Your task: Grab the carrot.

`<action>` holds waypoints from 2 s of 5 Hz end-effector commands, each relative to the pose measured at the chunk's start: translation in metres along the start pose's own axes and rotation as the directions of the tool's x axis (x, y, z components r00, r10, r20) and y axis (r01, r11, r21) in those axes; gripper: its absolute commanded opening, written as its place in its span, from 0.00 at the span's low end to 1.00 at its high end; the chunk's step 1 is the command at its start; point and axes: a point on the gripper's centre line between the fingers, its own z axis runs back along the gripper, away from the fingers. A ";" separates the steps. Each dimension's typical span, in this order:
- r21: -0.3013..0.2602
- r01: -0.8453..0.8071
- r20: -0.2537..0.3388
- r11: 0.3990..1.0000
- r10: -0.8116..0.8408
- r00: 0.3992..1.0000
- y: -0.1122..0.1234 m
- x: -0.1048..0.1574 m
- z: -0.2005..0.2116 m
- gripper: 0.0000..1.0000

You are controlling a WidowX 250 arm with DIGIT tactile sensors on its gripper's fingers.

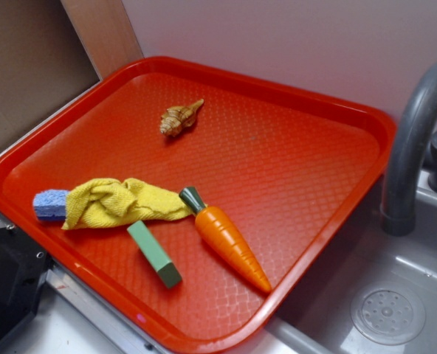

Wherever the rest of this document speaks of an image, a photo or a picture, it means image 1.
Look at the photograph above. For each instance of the orange toy carrot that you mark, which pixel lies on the orange toy carrot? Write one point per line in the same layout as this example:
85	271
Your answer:
223	237

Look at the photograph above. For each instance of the grey toy sink basin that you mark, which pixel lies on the grey toy sink basin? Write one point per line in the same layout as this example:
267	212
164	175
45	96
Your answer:
368	292

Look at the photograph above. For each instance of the red plastic tray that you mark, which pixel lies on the red plastic tray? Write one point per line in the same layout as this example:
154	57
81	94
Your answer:
288	166

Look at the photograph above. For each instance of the brown cardboard panel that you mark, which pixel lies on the brown cardboard panel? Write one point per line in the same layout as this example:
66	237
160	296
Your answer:
43	65

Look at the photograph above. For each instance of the grey faucet spout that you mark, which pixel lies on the grey faucet spout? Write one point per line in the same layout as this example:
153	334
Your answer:
410	148

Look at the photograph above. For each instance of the yellow cloth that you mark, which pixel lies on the yellow cloth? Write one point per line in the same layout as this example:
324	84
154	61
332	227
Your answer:
103	203

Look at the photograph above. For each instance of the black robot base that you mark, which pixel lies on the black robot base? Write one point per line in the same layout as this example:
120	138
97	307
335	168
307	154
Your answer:
23	272

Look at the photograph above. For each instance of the brown seashell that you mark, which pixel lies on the brown seashell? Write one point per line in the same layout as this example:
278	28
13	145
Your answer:
178	118

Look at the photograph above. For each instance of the blue sponge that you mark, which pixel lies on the blue sponge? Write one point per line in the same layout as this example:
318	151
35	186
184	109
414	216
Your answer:
50	205

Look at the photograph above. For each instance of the wooden board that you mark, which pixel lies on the wooden board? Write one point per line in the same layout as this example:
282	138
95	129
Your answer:
106	33

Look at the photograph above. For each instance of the green wooden block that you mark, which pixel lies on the green wooden block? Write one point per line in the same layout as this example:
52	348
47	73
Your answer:
157	257

